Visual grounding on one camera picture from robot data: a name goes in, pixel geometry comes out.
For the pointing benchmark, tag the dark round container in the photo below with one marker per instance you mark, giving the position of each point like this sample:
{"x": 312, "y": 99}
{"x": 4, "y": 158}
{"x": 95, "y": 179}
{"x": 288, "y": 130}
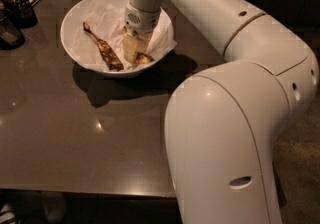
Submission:
{"x": 10, "y": 36}

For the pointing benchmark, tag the white paper liner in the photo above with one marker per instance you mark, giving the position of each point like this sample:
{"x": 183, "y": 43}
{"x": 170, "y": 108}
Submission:
{"x": 103, "y": 18}

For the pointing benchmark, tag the black wire utensil holder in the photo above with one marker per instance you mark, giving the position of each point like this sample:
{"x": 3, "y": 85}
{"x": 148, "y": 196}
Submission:
{"x": 22, "y": 13}

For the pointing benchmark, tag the white object under table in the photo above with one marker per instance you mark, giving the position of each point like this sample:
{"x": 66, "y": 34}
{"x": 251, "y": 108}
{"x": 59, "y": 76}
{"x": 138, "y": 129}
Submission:
{"x": 28, "y": 207}

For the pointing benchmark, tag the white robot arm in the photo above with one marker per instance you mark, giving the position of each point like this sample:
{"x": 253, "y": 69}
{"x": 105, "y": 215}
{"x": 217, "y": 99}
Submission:
{"x": 221, "y": 124}

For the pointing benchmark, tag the white bowl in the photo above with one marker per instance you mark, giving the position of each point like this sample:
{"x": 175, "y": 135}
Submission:
{"x": 76, "y": 21}

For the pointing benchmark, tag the overripe spotted banana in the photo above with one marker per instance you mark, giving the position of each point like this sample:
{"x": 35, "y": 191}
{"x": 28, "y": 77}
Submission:
{"x": 107, "y": 53}
{"x": 142, "y": 59}

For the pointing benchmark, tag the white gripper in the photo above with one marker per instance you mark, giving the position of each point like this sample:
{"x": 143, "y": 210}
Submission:
{"x": 142, "y": 20}

